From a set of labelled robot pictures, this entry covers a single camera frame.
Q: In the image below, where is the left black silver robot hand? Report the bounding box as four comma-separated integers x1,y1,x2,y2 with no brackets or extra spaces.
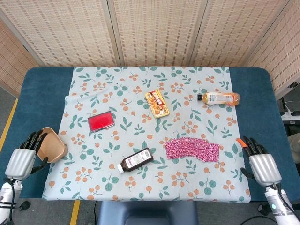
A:
4,129,49,180

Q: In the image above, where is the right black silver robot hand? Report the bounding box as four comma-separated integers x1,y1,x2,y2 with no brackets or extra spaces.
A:
236,135,282,188

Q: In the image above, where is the pink patterned packet strip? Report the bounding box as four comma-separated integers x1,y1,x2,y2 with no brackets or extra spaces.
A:
165,137,221,163

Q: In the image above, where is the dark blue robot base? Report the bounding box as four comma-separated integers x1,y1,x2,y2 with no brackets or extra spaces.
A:
97,201,198,225

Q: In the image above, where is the brown paper bowl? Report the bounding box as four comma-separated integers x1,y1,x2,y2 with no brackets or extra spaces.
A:
37,127,68,164

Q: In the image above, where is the white power strip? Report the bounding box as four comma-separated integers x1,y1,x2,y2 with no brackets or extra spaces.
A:
280,111,300,121

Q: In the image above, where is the orange drink bottle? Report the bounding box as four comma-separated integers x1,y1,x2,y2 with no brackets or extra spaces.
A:
196,91,241,106

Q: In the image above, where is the red stamp pad case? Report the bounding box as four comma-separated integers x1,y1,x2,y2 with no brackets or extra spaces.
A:
87,111,115,133

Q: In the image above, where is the woven bamboo screen panel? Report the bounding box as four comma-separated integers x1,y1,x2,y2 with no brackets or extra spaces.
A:
189,0,294,68
0,18,40,97
108,0,208,68
0,0,118,68
245,0,300,98

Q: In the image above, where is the brown medicine bottle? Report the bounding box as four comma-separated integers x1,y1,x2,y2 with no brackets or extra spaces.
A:
117,148,154,174

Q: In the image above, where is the floral leaf print tablecloth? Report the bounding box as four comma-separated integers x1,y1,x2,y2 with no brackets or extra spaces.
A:
41,66,251,203

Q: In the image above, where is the yellow snack box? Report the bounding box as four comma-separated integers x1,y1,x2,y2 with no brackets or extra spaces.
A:
144,90,170,119

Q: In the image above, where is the white power cable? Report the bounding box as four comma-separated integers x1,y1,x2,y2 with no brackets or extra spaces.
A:
282,96,300,113

